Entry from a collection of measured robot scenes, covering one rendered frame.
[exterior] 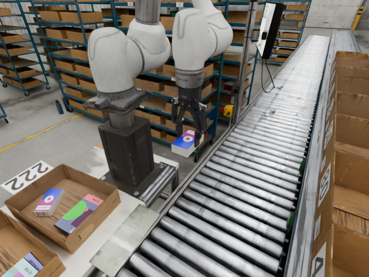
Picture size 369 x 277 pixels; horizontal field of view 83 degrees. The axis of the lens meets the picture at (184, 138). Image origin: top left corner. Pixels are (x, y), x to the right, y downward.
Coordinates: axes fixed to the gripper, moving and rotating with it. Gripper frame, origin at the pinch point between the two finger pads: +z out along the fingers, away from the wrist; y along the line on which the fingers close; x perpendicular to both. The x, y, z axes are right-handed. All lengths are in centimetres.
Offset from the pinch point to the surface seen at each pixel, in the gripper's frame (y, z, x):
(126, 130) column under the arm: -29.9, 5.1, -3.6
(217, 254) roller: 22.8, 38.5, -15.0
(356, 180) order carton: 62, 18, 33
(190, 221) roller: 6.5, 38.3, -8.3
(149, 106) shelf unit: -115, 59, 107
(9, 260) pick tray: -42, 37, -58
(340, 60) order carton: 55, 10, 228
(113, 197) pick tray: -26.6, 30.9, -20.3
